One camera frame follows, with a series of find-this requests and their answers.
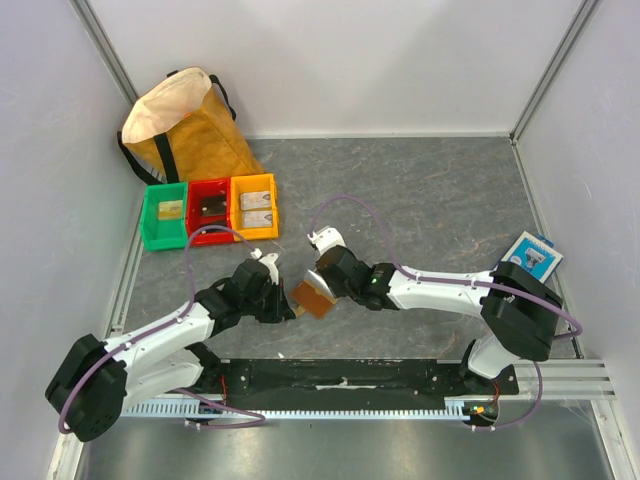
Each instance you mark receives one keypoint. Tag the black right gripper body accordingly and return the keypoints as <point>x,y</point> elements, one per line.
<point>327,270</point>

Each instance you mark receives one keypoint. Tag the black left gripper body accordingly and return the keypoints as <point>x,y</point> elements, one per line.
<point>266,306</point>

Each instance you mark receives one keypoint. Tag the brown leather card holder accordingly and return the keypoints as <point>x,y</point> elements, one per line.
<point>313,296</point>

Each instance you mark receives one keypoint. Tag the white VIP card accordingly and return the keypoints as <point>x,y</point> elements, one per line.
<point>257,219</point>

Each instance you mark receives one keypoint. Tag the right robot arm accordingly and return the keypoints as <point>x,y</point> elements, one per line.
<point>520,311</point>

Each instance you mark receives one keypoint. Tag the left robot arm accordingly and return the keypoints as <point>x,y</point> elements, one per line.
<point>89,412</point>

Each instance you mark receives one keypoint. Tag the silver VIP card in bin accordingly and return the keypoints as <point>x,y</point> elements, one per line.
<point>255,200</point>

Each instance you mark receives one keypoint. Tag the black VIP card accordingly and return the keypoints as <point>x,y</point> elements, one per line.
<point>214,202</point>

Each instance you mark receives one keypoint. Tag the gold card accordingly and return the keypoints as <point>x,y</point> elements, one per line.
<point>170,210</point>

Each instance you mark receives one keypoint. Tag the yellow plastic bin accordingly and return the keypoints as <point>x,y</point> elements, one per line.
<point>252,183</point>

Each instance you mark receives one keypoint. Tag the red plastic bin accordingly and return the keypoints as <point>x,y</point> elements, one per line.
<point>214,234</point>

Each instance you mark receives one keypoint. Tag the green plastic bin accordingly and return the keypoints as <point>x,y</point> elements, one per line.
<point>162,222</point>

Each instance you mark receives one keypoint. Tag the tan paper tote bag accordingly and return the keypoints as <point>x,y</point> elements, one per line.
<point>185,128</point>

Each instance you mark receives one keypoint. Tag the blue razor box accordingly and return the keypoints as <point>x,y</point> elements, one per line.
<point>535,254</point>

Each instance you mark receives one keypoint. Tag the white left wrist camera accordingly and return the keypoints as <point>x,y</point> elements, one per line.
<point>270,261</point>

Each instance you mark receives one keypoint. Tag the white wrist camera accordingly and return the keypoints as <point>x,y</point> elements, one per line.
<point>270,261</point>
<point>325,239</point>

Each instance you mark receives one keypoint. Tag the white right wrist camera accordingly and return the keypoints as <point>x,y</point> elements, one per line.
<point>325,239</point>

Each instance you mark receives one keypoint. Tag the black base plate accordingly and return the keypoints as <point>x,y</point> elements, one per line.
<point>235,378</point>

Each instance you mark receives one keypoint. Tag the aluminium front rail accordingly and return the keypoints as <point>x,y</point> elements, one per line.
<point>176,374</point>

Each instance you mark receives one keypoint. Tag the aluminium corner post left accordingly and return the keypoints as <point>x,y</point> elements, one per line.
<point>98,34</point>

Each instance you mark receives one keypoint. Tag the aluminium corner post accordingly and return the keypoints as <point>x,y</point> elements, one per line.
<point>98,34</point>
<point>558,59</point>

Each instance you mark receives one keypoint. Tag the aluminium corner post right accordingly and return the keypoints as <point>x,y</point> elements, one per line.
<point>558,59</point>

